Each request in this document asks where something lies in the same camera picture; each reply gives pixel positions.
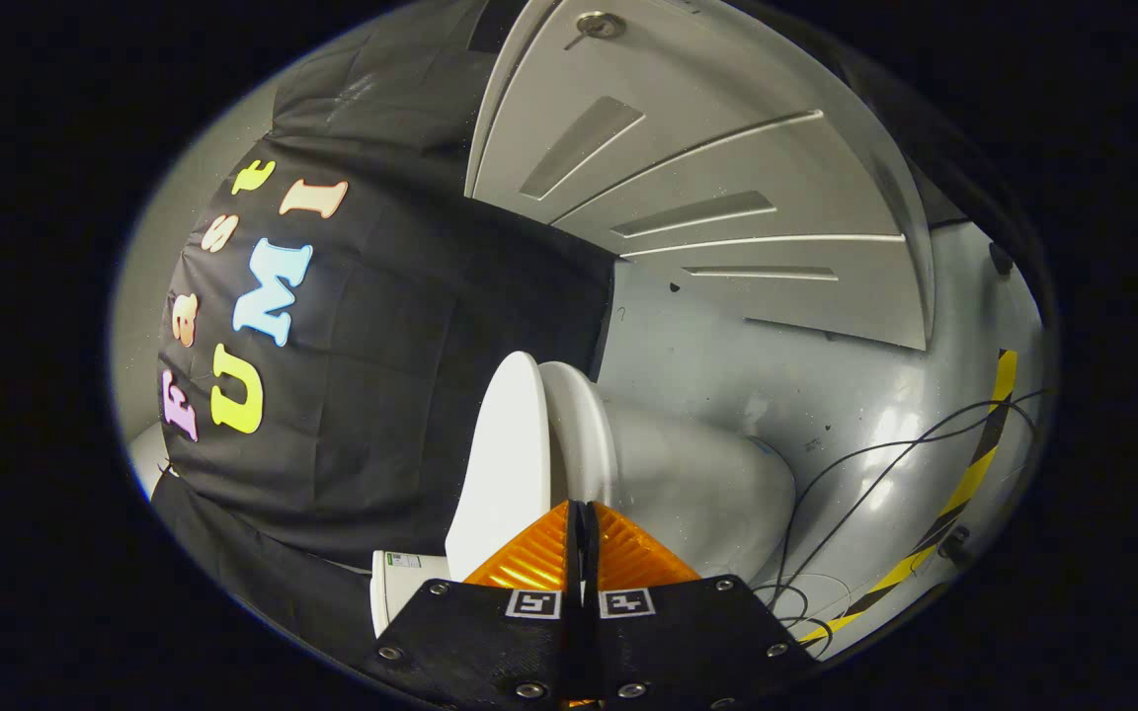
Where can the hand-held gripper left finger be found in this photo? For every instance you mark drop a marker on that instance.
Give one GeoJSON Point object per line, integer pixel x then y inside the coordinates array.
{"type": "Point", "coordinates": [490, 642]}

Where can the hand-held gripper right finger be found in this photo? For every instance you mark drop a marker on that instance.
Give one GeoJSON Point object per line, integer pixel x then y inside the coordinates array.
{"type": "Point", "coordinates": [688, 642]}

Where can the white toilet lid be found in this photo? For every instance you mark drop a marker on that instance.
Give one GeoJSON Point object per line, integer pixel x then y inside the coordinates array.
{"type": "Point", "coordinates": [510, 464]}

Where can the white toilet tank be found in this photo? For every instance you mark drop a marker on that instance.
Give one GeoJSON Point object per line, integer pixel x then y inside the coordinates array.
{"type": "Point", "coordinates": [406, 592]}

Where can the white toilet bowl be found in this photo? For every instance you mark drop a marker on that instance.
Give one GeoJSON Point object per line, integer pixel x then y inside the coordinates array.
{"type": "Point", "coordinates": [688, 484]}

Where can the black backdrop cloth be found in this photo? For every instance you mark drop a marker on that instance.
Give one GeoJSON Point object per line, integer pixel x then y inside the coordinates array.
{"type": "Point", "coordinates": [381, 395]}

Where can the yellow black hazard tape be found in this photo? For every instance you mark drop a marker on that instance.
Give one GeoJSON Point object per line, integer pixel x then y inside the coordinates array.
{"type": "Point", "coordinates": [969, 479]}

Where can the grey panelled door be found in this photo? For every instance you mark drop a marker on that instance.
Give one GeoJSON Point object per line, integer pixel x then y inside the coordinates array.
{"type": "Point", "coordinates": [727, 178]}

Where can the round metal door lock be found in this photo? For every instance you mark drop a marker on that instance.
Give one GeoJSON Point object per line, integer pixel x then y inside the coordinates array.
{"type": "Point", "coordinates": [599, 25]}

